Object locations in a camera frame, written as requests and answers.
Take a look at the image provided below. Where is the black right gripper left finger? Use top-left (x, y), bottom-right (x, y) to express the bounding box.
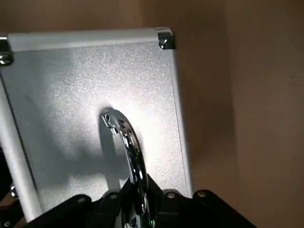
top-left (22, 177), bottom-right (141, 228)

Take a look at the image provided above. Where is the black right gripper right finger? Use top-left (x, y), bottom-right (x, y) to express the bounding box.
top-left (142, 172), bottom-right (258, 228)

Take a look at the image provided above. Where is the silver aluminium medicine case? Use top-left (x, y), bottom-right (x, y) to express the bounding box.
top-left (0, 27), bottom-right (193, 228)

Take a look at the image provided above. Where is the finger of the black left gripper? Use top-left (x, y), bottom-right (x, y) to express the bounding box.
top-left (0, 182), bottom-right (23, 228)

